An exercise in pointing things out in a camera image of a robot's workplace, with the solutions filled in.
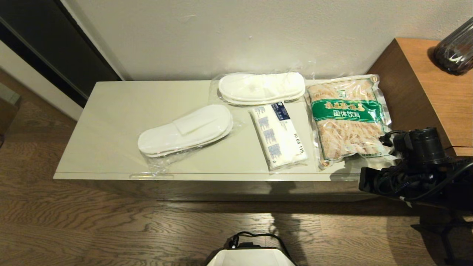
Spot cereal bag with green label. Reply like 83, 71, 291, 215
305, 75, 399, 170

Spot white pack with blue print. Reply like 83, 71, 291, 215
249, 102, 309, 171

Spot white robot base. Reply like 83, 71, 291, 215
206, 248, 296, 266

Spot brown wooden side cabinet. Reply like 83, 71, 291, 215
366, 37, 473, 157

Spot dark ribbed glass vase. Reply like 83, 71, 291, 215
433, 17, 473, 76

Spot bagged white slippers sole up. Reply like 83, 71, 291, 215
209, 70, 315, 108

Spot glossy grey cabinet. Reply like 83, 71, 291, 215
54, 79, 398, 202

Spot dark door panel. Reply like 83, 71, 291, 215
0, 0, 122, 108

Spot black base cable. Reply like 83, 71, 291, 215
225, 232, 292, 259

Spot bagged white slippers with strap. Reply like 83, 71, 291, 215
137, 104, 245, 175

